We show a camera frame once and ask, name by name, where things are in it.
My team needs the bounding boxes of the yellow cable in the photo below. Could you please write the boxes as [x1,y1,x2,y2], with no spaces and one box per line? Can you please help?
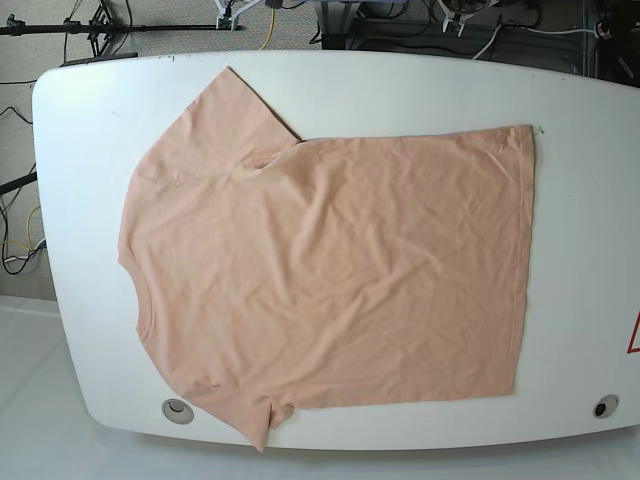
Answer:
[260,6,278,51]

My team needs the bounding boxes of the right black table grommet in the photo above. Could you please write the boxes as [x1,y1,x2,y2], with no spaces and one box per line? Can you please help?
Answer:
[593,394,620,419]

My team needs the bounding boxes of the white cable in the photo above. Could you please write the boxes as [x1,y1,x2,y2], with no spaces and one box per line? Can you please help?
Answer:
[472,23,503,61]

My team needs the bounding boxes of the red triangle sticker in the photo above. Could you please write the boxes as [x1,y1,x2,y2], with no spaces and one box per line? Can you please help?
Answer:
[627,313,640,354]

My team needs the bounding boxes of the left grey table grommet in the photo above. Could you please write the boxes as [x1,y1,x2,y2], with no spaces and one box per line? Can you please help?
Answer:
[161,399,194,425]

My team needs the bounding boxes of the peach pink T-shirt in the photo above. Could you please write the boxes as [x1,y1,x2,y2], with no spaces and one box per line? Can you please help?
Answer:
[118,69,534,449]

